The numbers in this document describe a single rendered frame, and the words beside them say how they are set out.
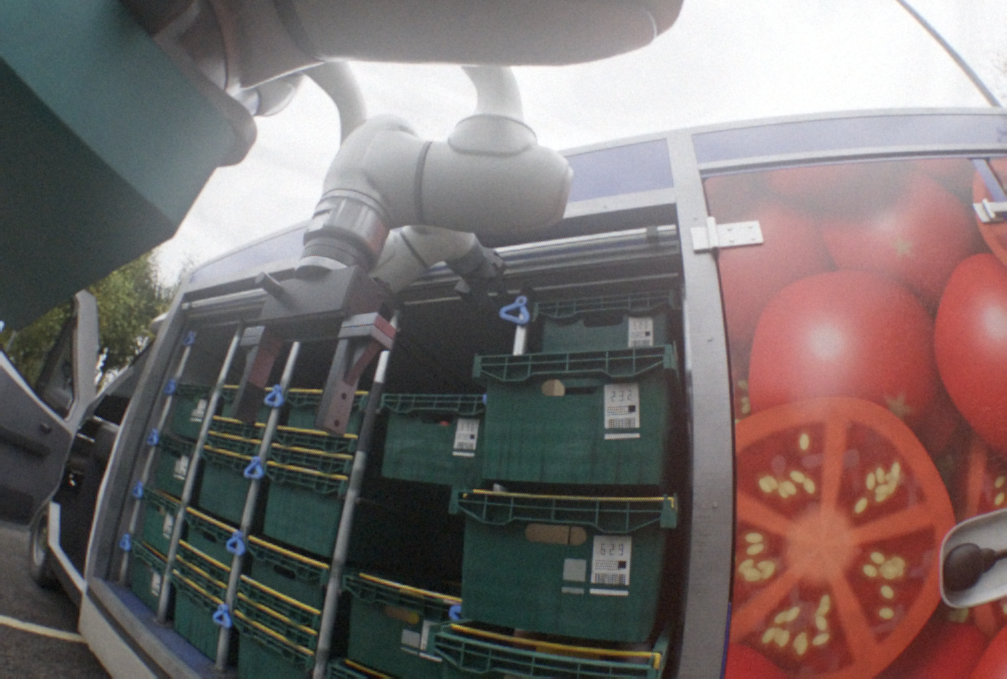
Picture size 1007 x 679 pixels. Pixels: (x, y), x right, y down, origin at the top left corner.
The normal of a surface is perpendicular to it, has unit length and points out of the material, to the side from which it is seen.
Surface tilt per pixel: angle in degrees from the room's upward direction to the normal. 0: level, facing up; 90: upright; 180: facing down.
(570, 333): 95
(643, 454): 99
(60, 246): 180
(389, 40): 155
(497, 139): 103
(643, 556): 97
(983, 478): 90
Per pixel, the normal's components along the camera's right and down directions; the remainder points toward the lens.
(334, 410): 0.91, -0.11
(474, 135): -0.11, -0.33
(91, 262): -0.14, 0.85
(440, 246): 0.37, 0.66
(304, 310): -0.40, -0.51
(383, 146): 0.08, -0.51
